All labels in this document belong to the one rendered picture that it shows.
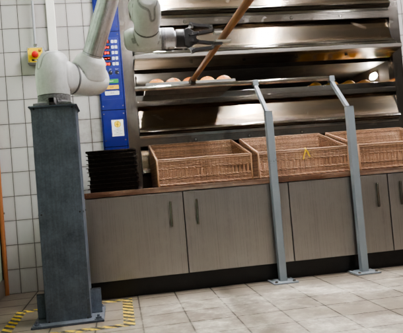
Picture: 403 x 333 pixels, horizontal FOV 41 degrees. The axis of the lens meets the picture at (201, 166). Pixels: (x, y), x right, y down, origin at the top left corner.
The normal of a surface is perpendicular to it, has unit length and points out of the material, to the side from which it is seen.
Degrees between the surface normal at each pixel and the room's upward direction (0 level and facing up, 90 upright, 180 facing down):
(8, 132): 90
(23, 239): 90
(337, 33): 70
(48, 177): 90
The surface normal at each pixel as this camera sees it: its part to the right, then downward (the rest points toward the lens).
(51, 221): 0.15, -0.04
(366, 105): 0.11, -0.38
